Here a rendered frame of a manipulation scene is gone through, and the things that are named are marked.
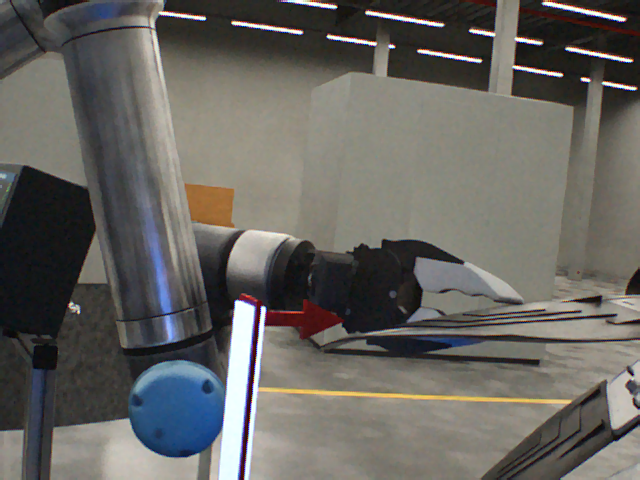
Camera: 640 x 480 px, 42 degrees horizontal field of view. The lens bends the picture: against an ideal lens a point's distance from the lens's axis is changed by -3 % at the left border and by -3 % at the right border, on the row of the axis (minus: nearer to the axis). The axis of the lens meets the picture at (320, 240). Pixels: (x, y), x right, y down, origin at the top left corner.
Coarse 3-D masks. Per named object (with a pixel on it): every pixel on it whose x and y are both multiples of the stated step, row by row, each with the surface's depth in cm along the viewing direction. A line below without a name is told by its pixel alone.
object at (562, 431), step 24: (600, 384) 79; (576, 408) 79; (600, 408) 75; (552, 432) 79; (576, 432) 75; (600, 432) 72; (504, 456) 87; (528, 456) 79; (552, 456) 75; (576, 456) 72
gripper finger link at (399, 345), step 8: (368, 344) 70; (376, 344) 70; (384, 344) 69; (392, 344) 69; (400, 344) 69; (408, 344) 69; (416, 344) 68; (424, 344) 68; (432, 344) 68; (440, 344) 68; (448, 344) 67; (400, 352) 69; (408, 352) 69; (416, 352) 68; (424, 352) 68
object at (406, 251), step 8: (384, 240) 70; (400, 240) 70; (408, 240) 70; (416, 240) 69; (384, 248) 70; (392, 248) 70; (400, 248) 70; (408, 248) 69; (416, 248) 69; (424, 248) 69; (432, 248) 69; (440, 248) 68; (400, 256) 70; (408, 256) 69; (416, 256) 69; (424, 256) 69; (432, 256) 69; (440, 256) 68; (448, 256) 68; (400, 264) 70; (408, 264) 69
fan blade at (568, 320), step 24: (480, 312) 61; (504, 312) 60; (528, 312) 60; (552, 312) 60; (576, 312) 61; (600, 312) 61; (624, 312) 62; (360, 336) 55; (384, 336) 52; (408, 336) 50; (432, 336) 49; (456, 336) 47; (480, 336) 46; (504, 336) 45; (528, 336) 48; (552, 336) 50; (576, 336) 52; (600, 336) 53; (624, 336) 55
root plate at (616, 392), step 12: (636, 360) 77; (624, 372) 78; (636, 372) 76; (612, 384) 78; (624, 384) 76; (612, 396) 76; (624, 396) 75; (636, 396) 73; (612, 408) 75; (624, 408) 73; (636, 408) 71; (612, 420) 73; (624, 420) 71; (636, 420) 70
